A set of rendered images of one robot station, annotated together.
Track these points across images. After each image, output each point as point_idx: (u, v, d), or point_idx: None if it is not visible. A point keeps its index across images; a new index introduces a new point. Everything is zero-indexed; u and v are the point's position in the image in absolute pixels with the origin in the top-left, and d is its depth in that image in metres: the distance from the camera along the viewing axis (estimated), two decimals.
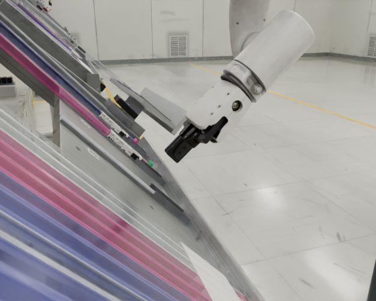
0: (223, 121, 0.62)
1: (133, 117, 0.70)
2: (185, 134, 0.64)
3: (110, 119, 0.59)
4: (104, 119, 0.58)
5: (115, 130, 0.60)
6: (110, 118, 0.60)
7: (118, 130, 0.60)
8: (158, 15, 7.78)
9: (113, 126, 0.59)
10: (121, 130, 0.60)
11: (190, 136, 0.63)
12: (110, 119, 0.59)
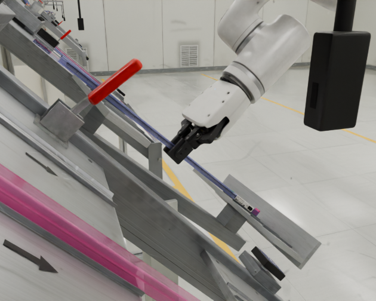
0: None
1: (279, 280, 0.54)
2: None
3: (241, 197, 0.75)
4: (238, 199, 0.74)
5: (245, 206, 0.76)
6: (240, 196, 0.76)
7: (247, 205, 0.76)
8: (169, 25, 7.63)
9: (244, 203, 0.75)
10: (249, 205, 0.76)
11: None
12: (242, 199, 0.75)
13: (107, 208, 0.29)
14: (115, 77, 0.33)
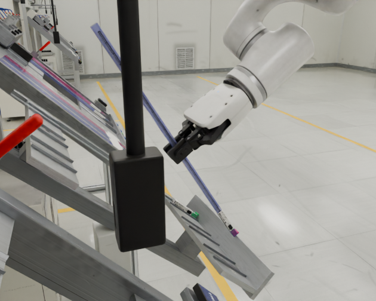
0: None
1: None
2: None
3: (224, 214, 0.75)
4: (221, 215, 0.74)
5: (226, 223, 0.75)
6: (223, 213, 0.75)
7: (228, 223, 0.75)
8: (165, 27, 7.62)
9: (226, 221, 0.75)
10: (230, 224, 0.75)
11: None
12: (225, 215, 0.74)
13: None
14: (12, 135, 0.33)
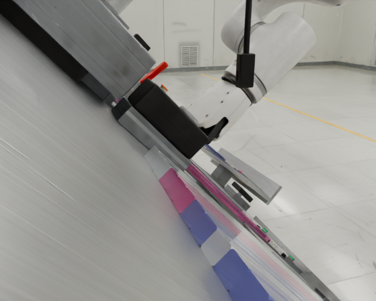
0: None
1: (249, 202, 0.86)
2: None
3: (228, 162, 1.10)
4: (226, 162, 1.09)
5: (231, 167, 1.10)
6: (228, 161, 1.10)
7: (233, 167, 1.10)
8: (170, 27, 7.94)
9: (230, 166, 1.10)
10: (234, 167, 1.10)
11: None
12: (229, 162, 1.09)
13: None
14: (154, 71, 0.64)
